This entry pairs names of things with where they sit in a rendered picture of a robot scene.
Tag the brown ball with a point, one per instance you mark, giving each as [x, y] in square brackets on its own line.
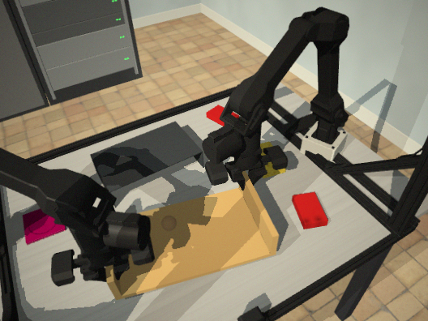
[169, 223]

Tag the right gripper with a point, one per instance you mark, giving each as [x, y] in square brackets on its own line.
[246, 159]

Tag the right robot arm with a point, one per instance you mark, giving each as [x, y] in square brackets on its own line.
[248, 98]

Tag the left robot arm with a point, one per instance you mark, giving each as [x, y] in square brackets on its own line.
[68, 197]

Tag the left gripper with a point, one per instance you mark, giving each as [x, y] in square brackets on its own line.
[96, 259]

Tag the yellow sponge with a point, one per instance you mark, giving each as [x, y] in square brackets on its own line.
[270, 170]

